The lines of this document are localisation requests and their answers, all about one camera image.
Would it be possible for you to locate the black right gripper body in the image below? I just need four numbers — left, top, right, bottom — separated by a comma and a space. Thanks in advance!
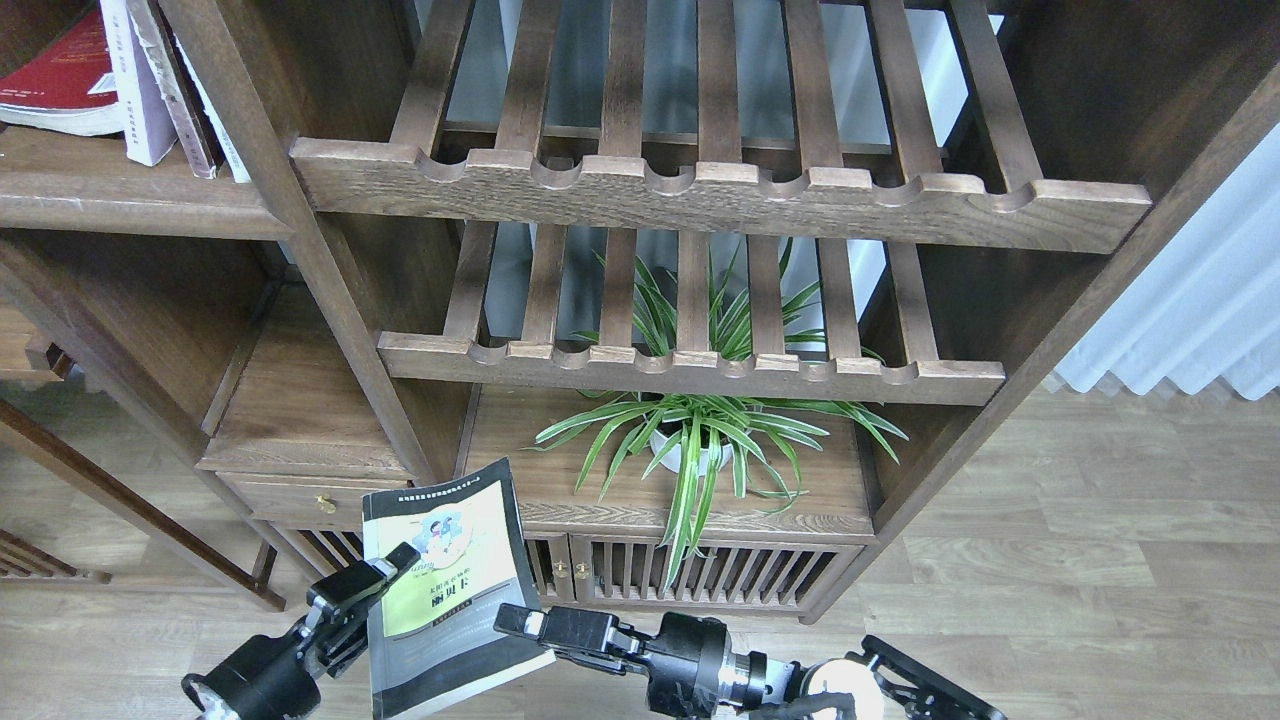
540, 607, 800, 719

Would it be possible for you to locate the slatted cabinet door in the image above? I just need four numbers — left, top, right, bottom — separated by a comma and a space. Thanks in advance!
273, 523, 576, 603
526, 533, 861, 615

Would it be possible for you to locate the red paperback book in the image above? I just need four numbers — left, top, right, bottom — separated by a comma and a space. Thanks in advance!
1, 8, 125, 136

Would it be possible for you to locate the black green cover book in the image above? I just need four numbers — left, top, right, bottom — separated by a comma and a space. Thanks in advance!
364, 459, 556, 719

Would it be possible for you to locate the left slatted cabinet door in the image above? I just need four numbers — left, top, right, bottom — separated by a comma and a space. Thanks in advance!
273, 523, 576, 603

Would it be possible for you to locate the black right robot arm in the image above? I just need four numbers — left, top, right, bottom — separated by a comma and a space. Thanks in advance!
494, 603, 1005, 719

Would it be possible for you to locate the white plant pot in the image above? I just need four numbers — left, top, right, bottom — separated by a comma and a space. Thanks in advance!
648, 424, 733, 477

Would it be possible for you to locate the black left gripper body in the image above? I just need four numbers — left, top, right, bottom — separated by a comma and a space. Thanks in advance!
182, 560, 397, 719

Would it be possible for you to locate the white lilac book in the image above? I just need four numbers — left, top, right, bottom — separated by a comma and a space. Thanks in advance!
100, 1, 177, 167

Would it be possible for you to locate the right slatted cabinet door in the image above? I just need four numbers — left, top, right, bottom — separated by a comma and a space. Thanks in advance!
526, 533, 861, 615

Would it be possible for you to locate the worn brown upright book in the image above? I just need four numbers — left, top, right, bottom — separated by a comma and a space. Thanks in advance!
127, 1, 223, 179

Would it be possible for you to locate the white curtain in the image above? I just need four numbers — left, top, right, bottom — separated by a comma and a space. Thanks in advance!
1044, 129, 1279, 401

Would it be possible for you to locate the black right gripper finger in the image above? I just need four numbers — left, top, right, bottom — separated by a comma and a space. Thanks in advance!
494, 603, 547, 641

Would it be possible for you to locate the white upright book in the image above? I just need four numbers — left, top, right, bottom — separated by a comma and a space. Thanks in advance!
175, 38, 252, 184

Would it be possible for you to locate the dark wooden bookshelf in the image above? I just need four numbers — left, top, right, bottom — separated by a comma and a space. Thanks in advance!
3, 1, 1277, 623

